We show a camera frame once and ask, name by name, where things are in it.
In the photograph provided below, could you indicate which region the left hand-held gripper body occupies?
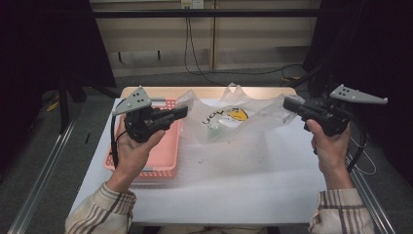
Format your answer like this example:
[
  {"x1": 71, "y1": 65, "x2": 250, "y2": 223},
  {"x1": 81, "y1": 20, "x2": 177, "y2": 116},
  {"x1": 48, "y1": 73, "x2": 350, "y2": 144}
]
[{"x1": 111, "y1": 85, "x2": 173, "y2": 144}]

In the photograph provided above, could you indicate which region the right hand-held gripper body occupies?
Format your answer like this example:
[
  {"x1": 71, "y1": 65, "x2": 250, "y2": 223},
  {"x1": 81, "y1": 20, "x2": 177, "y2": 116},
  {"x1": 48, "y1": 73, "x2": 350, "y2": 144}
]
[{"x1": 300, "y1": 83, "x2": 390, "y2": 137}]

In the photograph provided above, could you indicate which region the pink plastic basket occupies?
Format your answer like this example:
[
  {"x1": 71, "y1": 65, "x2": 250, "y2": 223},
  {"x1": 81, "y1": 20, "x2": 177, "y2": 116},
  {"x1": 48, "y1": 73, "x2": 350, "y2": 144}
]
[{"x1": 103, "y1": 97, "x2": 183, "y2": 180}]

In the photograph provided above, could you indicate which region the clear plastic bag yellow smiley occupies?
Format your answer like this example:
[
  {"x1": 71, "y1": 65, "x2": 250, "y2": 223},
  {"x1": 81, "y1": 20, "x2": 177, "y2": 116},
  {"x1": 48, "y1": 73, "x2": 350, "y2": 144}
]
[{"x1": 174, "y1": 82, "x2": 306, "y2": 146}]

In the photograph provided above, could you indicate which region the person's left hand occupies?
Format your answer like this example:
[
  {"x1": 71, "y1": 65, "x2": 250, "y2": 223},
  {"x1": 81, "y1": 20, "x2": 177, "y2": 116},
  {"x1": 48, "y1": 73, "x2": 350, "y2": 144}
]
[{"x1": 104, "y1": 113, "x2": 167, "y2": 193}]

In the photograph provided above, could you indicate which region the person's right hand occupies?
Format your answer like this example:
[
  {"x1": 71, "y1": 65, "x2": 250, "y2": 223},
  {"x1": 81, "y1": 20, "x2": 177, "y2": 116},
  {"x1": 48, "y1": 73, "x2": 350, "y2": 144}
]
[{"x1": 305, "y1": 118, "x2": 354, "y2": 191}]

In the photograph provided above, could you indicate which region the black metal stand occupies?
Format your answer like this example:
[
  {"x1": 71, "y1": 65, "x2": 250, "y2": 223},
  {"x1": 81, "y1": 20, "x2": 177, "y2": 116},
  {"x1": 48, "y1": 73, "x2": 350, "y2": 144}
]
[{"x1": 56, "y1": 72, "x2": 88, "y2": 135}]

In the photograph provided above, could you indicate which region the black curtain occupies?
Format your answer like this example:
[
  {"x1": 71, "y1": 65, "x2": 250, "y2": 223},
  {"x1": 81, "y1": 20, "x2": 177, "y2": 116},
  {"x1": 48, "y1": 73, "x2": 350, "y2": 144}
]
[
  {"x1": 0, "y1": 0, "x2": 117, "y2": 176},
  {"x1": 302, "y1": 0, "x2": 413, "y2": 188}
]

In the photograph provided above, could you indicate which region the black horizontal metal bar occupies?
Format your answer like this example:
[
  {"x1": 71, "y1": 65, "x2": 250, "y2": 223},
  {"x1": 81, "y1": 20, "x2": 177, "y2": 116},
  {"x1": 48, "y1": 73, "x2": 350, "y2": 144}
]
[{"x1": 92, "y1": 8, "x2": 322, "y2": 19}]

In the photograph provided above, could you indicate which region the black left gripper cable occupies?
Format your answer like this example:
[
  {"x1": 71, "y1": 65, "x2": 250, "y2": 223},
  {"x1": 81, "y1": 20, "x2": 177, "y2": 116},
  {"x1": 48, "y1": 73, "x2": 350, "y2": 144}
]
[{"x1": 109, "y1": 97, "x2": 129, "y2": 170}]

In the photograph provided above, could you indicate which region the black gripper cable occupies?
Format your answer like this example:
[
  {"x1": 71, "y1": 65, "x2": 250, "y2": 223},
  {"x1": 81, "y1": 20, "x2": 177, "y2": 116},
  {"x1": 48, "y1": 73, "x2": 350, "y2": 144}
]
[
  {"x1": 109, "y1": 97, "x2": 129, "y2": 170},
  {"x1": 344, "y1": 125, "x2": 368, "y2": 174}
]

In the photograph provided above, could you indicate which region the black floor cable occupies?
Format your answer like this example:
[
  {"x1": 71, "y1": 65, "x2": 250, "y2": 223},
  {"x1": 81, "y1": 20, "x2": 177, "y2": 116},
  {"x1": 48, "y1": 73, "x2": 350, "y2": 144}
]
[{"x1": 194, "y1": 63, "x2": 308, "y2": 86}]

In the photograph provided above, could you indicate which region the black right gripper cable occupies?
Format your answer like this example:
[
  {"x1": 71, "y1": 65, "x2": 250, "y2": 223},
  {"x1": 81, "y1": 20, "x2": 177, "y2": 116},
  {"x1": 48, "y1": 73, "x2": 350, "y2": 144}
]
[{"x1": 344, "y1": 125, "x2": 368, "y2": 174}]

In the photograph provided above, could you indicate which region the black hanging cable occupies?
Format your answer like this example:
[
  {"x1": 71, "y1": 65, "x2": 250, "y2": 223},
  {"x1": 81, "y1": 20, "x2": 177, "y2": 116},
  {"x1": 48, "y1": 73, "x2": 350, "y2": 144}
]
[{"x1": 183, "y1": 16, "x2": 226, "y2": 87}]

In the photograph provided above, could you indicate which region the thin white cable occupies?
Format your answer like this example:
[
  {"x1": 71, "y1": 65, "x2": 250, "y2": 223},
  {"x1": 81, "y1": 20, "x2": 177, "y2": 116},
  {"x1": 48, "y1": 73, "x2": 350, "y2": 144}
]
[{"x1": 347, "y1": 136, "x2": 378, "y2": 176}]

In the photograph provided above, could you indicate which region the aluminium floor rail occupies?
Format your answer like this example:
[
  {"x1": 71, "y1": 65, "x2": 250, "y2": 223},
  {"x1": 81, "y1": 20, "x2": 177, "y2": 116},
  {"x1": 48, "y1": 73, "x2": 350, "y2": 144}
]
[
  {"x1": 7, "y1": 119, "x2": 78, "y2": 234},
  {"x1": 349, "y1": 169, "x2": 397, "y2": 234}
]

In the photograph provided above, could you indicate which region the white wall socket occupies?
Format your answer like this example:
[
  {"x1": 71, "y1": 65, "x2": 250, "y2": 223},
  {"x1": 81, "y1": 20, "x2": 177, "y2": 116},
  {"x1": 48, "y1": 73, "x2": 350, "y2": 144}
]
[{"x1": 180, "y1": 0, "x2": 206, "y2": 10}]

